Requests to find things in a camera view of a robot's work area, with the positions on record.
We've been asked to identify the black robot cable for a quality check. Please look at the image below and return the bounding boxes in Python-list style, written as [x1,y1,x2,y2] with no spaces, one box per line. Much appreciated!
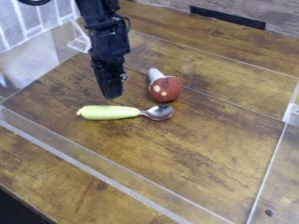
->
[15,0,51,7]

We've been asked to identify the black strip on wall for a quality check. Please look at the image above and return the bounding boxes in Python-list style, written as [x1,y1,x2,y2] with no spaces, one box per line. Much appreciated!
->
[189,5,266,30]

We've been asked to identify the clear acrylic left barrier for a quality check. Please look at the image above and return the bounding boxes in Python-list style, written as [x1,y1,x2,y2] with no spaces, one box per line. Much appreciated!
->
[0,20,89,102]

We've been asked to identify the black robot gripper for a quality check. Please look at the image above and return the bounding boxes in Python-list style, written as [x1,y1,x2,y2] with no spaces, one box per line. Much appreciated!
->
[84,16,130,99]

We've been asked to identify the clear acrylic front barrier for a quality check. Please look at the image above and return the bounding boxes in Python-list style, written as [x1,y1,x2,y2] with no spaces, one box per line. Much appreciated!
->
[0,106,233,224]

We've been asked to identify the clear acrylic right barrier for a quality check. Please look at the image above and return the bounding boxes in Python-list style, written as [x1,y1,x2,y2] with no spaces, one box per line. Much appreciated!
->
[246,82,299,224]

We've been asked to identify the red toy mushroom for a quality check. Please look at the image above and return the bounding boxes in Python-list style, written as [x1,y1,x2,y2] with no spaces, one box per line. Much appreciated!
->
[148,68,182,102]

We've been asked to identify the clear acrylic barrier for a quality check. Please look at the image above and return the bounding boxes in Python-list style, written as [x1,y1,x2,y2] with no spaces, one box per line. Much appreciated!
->
[0,20,89,102]
[246,82,299,224]
[0,106,233,224]

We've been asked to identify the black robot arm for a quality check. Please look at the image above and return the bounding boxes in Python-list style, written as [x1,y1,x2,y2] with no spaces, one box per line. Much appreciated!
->
[74,0,130,99]

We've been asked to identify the green handled metal spoon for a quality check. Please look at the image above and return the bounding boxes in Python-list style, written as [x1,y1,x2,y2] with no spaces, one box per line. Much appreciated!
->
[76,105,173,121]

